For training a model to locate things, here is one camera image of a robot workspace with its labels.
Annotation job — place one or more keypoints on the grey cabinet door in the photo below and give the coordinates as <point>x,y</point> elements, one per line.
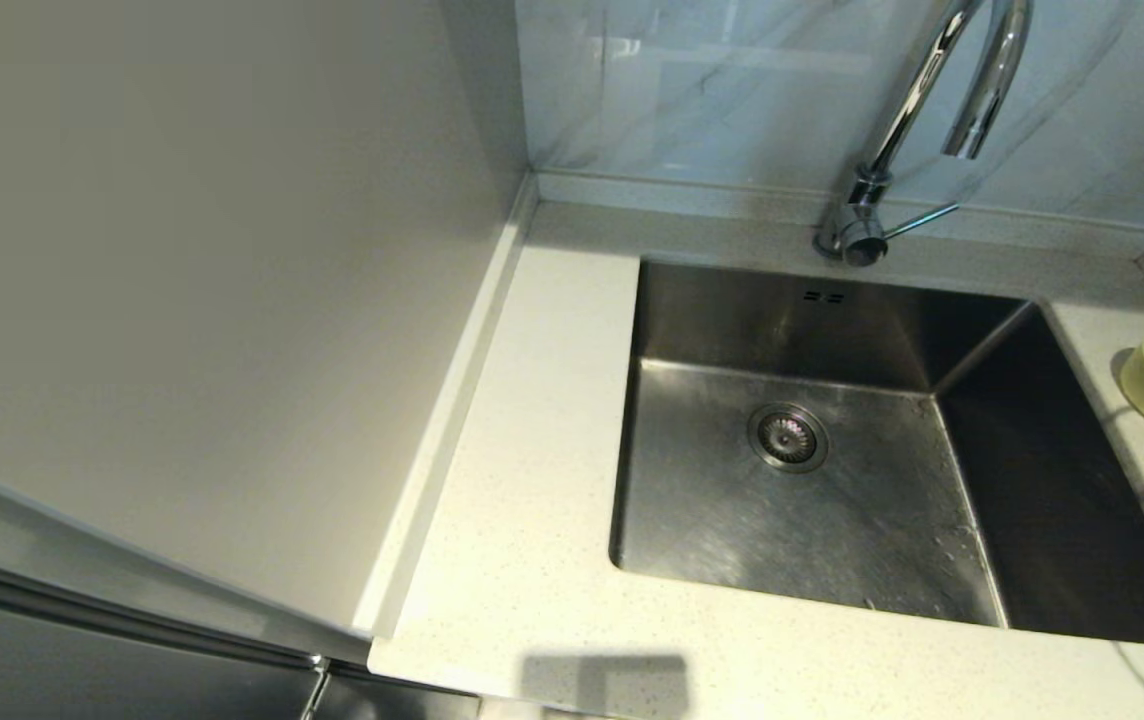
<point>82,670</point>

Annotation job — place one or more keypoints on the round metal drain strainer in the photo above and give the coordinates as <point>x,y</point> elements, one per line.
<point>787,437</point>

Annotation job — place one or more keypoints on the stainless steel sink basin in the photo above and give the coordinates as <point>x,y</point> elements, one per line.
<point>732,520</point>

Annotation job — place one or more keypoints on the chrome gooseneck faucet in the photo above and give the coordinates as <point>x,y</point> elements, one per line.
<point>902,120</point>

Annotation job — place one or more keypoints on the thin chrome faucet lever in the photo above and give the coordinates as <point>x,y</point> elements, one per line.
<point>922,220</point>

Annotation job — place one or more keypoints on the beige tall cabinet side panel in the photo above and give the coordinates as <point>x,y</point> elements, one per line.
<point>182,250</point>

